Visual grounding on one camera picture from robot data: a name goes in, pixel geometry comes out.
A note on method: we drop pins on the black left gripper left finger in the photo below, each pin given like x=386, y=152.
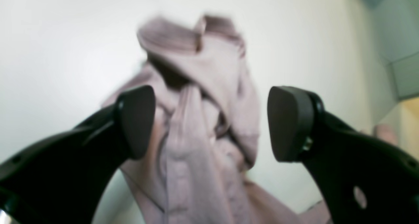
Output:
x=61, y=179

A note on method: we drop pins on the mauve t-shirt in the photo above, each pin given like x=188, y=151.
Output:
x=205, y=133

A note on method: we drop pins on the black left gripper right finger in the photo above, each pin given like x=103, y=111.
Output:
x=363, y=180

